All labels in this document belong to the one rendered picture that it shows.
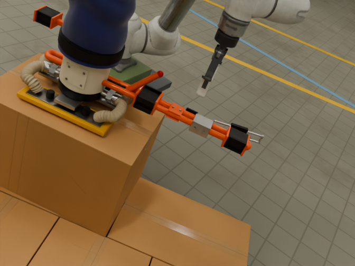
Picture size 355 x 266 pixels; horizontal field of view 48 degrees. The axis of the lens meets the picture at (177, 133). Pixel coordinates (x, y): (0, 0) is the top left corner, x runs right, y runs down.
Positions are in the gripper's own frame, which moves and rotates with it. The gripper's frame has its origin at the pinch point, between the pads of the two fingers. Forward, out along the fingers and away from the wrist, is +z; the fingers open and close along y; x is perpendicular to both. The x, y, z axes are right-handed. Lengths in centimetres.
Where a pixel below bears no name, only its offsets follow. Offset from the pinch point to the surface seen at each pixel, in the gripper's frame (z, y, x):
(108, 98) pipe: 19.6, 4.4, -30.0
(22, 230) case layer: 68, 36, -38
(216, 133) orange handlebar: 13.3, 4.5, 10.7
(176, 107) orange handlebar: 12.6, 1.4, -5.9
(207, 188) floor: 122, -96, 30
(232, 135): 11.6, 3.9, 16.0
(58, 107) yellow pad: 24, 15, -43
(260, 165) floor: 122, -152, 66
